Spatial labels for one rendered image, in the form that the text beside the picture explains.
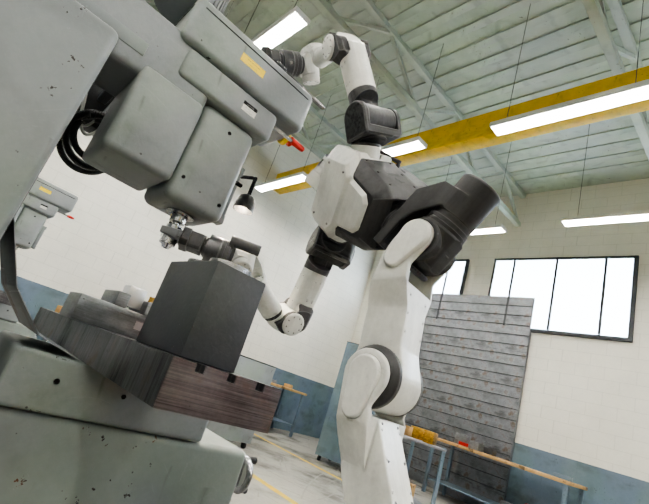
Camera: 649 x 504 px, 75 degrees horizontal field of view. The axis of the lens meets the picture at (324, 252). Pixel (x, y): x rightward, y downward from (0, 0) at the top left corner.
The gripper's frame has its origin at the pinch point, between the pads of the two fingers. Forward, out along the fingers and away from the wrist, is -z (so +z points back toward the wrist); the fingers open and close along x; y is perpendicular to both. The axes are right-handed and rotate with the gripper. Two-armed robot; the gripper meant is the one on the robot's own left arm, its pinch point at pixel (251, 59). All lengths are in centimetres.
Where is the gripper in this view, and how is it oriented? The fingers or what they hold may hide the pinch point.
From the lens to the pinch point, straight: 164.9
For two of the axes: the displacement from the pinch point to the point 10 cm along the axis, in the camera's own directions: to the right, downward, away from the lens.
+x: -4.5, 1.5, 8.8
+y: -1.7, -9.8, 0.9
